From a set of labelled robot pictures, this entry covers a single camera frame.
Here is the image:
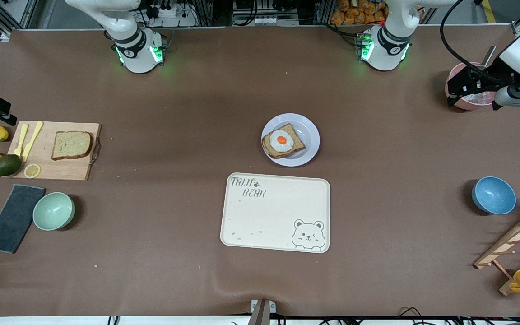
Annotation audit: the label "yellow plastic knife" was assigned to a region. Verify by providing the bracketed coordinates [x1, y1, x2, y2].
[22, 121, 44, 162]

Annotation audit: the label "pink bowl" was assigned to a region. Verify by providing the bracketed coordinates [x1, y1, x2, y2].
[445, 62, 497, 110]

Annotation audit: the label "white power strip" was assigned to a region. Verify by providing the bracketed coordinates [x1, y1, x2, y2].
[145, 4, 197, 28]

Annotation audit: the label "dark grey cloth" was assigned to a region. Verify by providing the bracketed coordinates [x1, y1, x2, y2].
[0, 184, 46, 254]

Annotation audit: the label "orange snack bags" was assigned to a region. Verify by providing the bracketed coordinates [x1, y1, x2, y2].
[331, 0, 389, 26]

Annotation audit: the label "blue bowl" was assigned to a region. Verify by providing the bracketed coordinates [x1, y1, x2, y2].
[471, 176, 517, 215]

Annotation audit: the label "metal scoop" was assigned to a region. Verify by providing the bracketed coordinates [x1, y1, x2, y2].
[480, 45, 497, 69]

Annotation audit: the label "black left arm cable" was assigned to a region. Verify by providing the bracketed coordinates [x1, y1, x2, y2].
[439, 0, 491, 79]

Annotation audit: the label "clear ice cubes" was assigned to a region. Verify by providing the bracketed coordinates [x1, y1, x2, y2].
[468, 90, 496, 105]

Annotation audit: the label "dark green avocado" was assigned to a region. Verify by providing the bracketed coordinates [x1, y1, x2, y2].
[0, 154, 23, 178]

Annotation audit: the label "lavender round plate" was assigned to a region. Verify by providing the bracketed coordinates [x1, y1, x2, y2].
[261, 113, 320, 167]

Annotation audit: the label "mint green bowl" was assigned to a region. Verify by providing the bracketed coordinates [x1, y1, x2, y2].
[32, 192, 76, 232]

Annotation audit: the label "brown bread slice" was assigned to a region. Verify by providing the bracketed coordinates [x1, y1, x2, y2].
[262, 123, 306, 159]
[51, 131, 93, 161]

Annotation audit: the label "wooden cutting board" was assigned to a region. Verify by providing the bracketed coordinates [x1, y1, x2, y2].
[6, 121, 102, 181]

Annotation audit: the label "wooden drying rack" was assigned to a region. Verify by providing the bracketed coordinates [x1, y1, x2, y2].
[474, 208, 520, 297]

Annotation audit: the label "grey metal bracket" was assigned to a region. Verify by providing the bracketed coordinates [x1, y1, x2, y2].
[247, 299, 277, 325]

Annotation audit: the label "fried egg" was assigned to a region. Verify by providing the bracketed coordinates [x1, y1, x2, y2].
[269, 129, 295, 153]

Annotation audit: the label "yellow plastic fork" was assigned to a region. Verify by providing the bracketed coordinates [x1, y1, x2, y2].
[14, 124, 29, 157]

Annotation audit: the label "cream bear print tray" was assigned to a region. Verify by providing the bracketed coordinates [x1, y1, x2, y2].
[220, 172, 331, 254]

